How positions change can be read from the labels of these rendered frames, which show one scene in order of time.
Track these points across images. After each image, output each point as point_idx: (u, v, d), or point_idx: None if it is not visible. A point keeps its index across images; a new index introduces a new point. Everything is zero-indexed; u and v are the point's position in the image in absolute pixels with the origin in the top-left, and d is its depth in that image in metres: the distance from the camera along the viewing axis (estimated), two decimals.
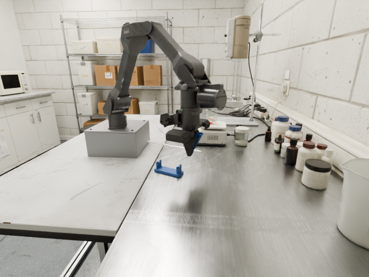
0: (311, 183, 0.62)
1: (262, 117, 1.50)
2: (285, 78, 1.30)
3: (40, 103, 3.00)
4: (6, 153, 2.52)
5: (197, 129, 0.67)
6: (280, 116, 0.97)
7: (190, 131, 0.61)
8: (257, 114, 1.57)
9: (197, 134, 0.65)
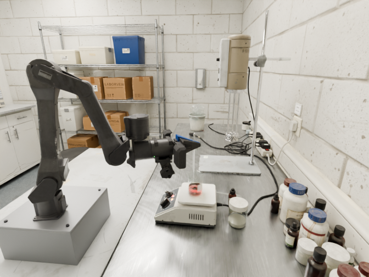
0: None
1: (265, 156, 1.21)
2: (295, 112, 1.01)
3: (18, 118, 2.71)
4: None
5: (173, 139, 0.67)
6: (293, 184, 0.68)
7: (174, 145, 0.61)
8: (258, 150, 1.28)
9: (177, 138, 0.65)
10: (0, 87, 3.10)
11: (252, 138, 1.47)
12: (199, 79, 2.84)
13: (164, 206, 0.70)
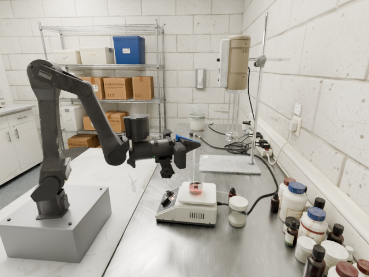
0: None
1: (265, 155, 1.21)
2: (295, 112, 1.02)
3: (18, 118, 2.72)
4: None
5: (173, 139, 0.67)
6: (292, 183, 0.69)
7: (174, 145, 0.61)
8: (258, 150, 1.29)
9: (177, 138, 0.65)
10: (1, 87, 3.11)
11: (252, 138, 1.47)
12: (199, 79, 2.85)
13: (165, 205, 0.70)
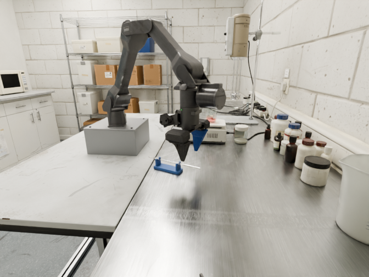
0: (310, 180, 0.62)
1: (262, 116, 1.50)
2: (285, 76, 1.30)
3: (40, 102, 3.00)
4: (6, 152, 2.52)
5: (202, 126, 0.70)
6: (280, 114, 0.97)
7: (183, 135, 0.57)
8: (257, 113, 1.57)
9: (203, 131, 0.68)
10: None
11: None
12: (203, 67, 3.13)
13: None
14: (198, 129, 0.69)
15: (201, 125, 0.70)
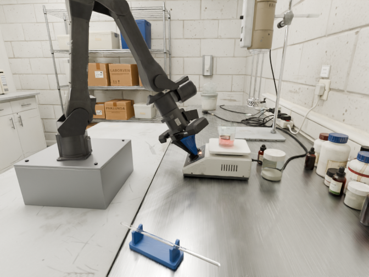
0: None
1: (286, 127, 1.16)
2: (322, 76, 0.96)
3: (22, 105, 2.66)
4: None
5: None
6: (333, 133, 0.63)
7: (171, 134, 0.66)
8: (278, 123, 1.23)
9: (183, 138, 0.62)
10: None
11: (268, 114, 1.41)
12: (206, 66, 2.79)
13: (193, 159, 0.65)
14: (185, 135, 0.63)
15: None
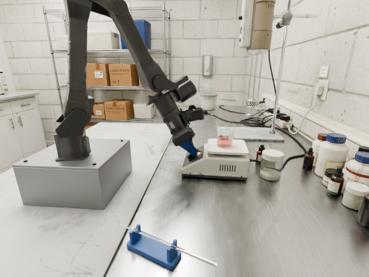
0: None
1: (285, 127, 1.16)
2: (320, 76, 0.96)
3: (22, 105, 2.66)
4: None
5: None
6: (331, 134, 0.63)
7: None
8: (277, 123, 1.23)
9: None
10: (4, 75, 3.05)
11: (268, 114, 1.42)
12: (206, 66, 2.79)
13: (191, 159, 0.65)
14: None
15: None
